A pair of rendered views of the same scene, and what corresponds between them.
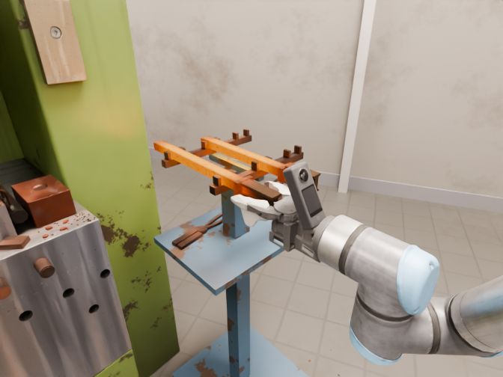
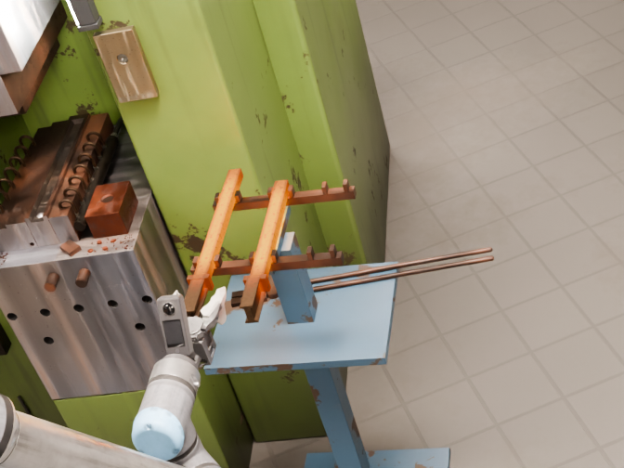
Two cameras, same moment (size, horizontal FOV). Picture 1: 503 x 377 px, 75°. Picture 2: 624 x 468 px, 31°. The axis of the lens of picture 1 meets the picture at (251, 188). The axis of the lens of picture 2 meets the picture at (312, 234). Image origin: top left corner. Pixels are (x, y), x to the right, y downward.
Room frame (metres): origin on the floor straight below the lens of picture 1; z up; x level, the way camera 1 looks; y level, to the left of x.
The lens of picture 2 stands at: (0.05, -1.64, 2.35)
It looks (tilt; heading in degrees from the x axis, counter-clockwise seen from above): 37 degrees down; 63
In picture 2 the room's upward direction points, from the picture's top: 17 degrees counter-clockwise
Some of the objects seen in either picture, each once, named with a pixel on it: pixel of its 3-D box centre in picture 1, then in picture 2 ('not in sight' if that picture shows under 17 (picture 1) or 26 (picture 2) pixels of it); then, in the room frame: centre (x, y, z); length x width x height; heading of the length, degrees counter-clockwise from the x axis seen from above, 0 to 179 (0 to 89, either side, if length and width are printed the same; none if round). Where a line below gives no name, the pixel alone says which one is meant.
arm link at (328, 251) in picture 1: (341, 241); (176, 381); (0.45, -0.16, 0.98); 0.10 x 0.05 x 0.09; 134
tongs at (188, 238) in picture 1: (242, 204); (359, 277); (0.99, 0.03, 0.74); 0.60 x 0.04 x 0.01; 142
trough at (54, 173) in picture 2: not in sight; (59, 164); (0.64, 0.69, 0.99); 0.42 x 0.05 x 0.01; 48
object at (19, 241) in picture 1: (14, 242); (70, 248); (0.53, 0.47, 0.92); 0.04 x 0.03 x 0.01; 95
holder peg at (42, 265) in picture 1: (44, 268); (83, 278); (0.51, 0.42, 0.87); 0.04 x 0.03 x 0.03; 48
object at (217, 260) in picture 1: (236, 233); (304, 317); (0.83, 0.05, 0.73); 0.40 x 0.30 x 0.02; 134
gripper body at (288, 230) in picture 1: (302, 226); (187, 351); (0.51, -0.10, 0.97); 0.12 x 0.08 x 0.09; 44
